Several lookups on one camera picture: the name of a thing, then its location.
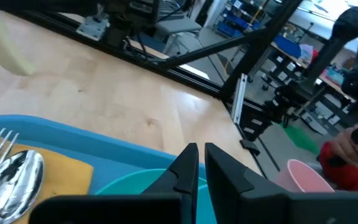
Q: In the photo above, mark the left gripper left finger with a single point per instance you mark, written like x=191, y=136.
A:
x=120, y=211

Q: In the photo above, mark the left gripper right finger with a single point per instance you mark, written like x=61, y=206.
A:
x=259, y=208

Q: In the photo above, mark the teal plate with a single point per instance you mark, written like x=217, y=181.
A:
x=129, y=183

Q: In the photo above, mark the pink cup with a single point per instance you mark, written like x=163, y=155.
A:
x=300, y=179

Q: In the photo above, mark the orange napkin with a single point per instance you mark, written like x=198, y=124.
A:
x=64, y=177

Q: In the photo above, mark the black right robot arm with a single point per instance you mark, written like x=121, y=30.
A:
x=126, y=21

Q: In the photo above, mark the blue plastic tray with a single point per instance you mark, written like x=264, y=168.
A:
x=73, y=143

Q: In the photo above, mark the green floor mat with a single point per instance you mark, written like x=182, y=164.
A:
x=300, y=140

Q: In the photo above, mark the person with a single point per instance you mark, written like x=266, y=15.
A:
x=346, y=177

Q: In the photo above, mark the person's hand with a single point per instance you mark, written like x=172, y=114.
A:
x=346, y=149

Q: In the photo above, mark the blue storage crate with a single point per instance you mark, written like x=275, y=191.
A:
x=287, y=46

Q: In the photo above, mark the shelf of blue crates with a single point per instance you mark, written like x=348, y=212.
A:
x=235, y=20

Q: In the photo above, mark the grey chair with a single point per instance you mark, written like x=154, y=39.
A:
x=176, y=25

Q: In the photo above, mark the silver frame bracket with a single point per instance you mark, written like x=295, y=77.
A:
x=239, y=99

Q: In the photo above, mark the black metal frame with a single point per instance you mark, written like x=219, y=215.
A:
x=261, y=39

